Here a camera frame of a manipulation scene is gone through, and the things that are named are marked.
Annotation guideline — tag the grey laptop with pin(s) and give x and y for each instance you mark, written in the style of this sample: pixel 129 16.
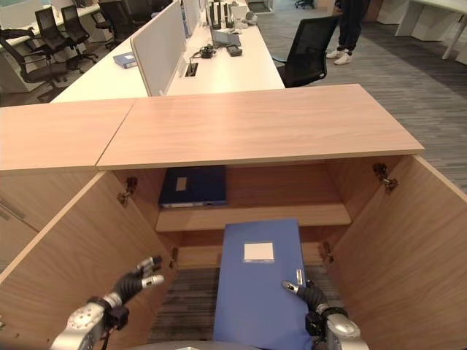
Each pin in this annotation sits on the grey laptop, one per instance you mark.
pixel 224 37

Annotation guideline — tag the metal door hinge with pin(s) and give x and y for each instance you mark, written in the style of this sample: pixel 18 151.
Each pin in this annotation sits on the metal door hinge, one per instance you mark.
pixel 327 251
pixel 174 257
pixel 386 178
pixel 127 191

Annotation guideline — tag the blue file folder white label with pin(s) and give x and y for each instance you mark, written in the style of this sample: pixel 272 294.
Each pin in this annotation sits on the blue file folder white label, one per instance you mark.
pixel 261 291

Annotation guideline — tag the closed wooden cabinet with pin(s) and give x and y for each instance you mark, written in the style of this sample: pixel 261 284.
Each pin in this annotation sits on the closed wooden cabinet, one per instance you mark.
pixel 54 135

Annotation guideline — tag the long white office desk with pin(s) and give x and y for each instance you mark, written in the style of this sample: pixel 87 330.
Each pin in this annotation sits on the long white office desk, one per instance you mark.
pixel 233 69

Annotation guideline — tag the blue box file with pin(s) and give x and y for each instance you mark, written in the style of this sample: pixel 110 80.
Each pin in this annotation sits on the blue box file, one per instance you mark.
pixel 124 60

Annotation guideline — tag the dark blue file folder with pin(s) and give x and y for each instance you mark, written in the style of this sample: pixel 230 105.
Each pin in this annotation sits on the dark blue file folder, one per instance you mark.
pixel 198 187

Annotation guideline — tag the open wooden office cabinet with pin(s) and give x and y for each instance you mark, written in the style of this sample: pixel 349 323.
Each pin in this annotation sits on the open wooden office cabinet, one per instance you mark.
pixel 255 124

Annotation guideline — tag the white side desk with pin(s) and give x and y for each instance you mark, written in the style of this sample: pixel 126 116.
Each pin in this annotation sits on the white side desk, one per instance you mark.
pixel 434 22

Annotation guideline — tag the black mesh office chair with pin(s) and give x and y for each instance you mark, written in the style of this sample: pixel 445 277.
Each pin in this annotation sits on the black mesh office chair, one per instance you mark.
pixel 310 51

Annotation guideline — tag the wooden cabinet right door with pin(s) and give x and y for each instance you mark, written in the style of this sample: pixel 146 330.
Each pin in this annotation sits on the wooden cabinet right door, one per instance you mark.
pixel 397 255

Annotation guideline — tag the black file holders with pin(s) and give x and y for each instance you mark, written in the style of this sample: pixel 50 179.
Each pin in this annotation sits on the black file holders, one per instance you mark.
pixel 219 14

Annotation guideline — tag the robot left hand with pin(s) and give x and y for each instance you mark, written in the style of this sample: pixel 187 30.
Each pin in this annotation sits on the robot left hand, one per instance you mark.
pixel 129 283

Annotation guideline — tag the wooden cabinet shelf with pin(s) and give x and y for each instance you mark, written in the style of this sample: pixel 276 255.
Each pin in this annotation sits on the wooden cabinet shelf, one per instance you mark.
pixel 204 218

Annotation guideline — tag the white desk partition screen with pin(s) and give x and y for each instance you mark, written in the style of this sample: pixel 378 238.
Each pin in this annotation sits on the white desk partition screen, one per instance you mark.
pixel 157 47

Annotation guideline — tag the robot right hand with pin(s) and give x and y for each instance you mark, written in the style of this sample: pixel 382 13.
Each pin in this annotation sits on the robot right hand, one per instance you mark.
pixel 313 295

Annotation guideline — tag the black flat gadget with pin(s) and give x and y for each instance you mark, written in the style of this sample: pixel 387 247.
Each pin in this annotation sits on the black flat gadget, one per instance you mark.
pixel 234 50

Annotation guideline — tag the person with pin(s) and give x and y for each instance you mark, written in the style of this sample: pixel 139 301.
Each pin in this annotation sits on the person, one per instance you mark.
pixel 350 25

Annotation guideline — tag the wooden cabinet door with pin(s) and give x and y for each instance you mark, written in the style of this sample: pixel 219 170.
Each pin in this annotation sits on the wooden cabinet door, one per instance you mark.
pixel 80 248
pixel 397 255

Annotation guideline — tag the wooden cabinet left door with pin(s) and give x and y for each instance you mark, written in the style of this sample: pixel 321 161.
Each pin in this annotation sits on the wooden cabinet left door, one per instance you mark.
pixel 80 248

